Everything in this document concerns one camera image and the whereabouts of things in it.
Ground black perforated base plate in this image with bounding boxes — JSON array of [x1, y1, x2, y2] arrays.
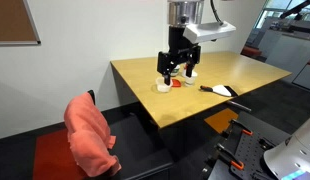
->
[[208, 111, 293, 180]]

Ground white black hand brush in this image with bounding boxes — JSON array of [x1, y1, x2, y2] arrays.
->
[[199, 84, 239, 98]]

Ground brown cork board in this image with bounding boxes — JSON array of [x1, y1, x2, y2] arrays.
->
[[0, 0, 42, 47]]

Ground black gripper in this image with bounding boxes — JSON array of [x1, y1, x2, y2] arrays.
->
[[157, 25, 202, 86]]

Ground black chair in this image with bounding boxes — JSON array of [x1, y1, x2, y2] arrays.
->
[[86, 89, 174, 180]]

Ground red upholstered bench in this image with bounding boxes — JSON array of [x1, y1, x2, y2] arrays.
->
[[240, 45, 263, 58]]

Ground black slanted pole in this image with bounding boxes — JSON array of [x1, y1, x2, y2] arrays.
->
[[279, 0, 310, 19]]

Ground salmon pink towel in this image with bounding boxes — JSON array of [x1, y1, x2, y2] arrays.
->
[[63, 92, 123, 178]]

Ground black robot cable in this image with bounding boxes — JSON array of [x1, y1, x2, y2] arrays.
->
[[209, 0, 226, 26]]

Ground grey metal bar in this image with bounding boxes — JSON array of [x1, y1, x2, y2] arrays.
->
[[226, 99, 253, 113]]

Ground black orange clamp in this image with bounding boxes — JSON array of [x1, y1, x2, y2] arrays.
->
[[214, 143, 245, 171], [228, 118, 254, 138]]

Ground white green ceramic mug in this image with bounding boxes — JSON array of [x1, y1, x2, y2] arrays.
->
[[170, 64, 181, 78]]

